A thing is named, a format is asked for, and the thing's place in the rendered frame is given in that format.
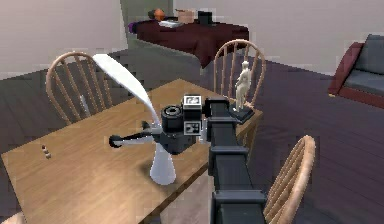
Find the brown cardboard box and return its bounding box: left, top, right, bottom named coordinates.
left=175, top=8, right=196, bottom=25

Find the dark red grey sofa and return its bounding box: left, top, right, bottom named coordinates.
left=327, top=33, right=384, bottom=110

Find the wooden dining table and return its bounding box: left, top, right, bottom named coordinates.
left=1, top=77, right=264, bottom=224

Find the orange ball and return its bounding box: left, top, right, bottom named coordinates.
left=153, top=7, right=166, bottom=22

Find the small brown beaded object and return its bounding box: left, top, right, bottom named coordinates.
left=41, top=144, right=52, bottom=160

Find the white statue on black base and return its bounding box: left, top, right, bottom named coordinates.
left=228, top=60, right=256, bottom=125

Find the black box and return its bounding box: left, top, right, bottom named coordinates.
left=197, top=10, right=215, bottom=25

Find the dark red covered table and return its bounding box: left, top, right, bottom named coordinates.
left=127, top=17, right=251, bottom=70

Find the wooden spindle back chair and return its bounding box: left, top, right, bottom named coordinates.
left=212, top=38, right=268, bottom=110
left=262, top=134, right=317, bottom=224
left=45, top=50, right=115, bottom=126

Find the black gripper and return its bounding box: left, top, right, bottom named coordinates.
left=108, top=104, right=201, bottom=155

